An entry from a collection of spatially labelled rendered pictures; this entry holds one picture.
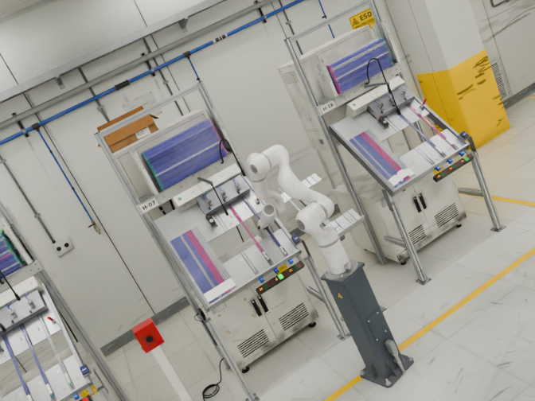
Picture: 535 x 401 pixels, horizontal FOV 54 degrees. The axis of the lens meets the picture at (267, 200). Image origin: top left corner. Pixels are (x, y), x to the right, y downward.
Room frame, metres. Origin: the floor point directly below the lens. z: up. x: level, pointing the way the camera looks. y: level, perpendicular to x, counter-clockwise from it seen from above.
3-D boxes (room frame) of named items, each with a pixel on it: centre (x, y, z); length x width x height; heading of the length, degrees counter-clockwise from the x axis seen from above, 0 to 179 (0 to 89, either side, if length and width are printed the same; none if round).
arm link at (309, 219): (2.63, -0.17, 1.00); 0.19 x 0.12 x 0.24; 119
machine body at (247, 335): (3.63, 0.45, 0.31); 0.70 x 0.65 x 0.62; 106
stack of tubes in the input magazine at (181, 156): (3.53, 0.36, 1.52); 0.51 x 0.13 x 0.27; 106
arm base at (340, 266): (2.64, -0.20, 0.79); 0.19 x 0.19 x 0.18
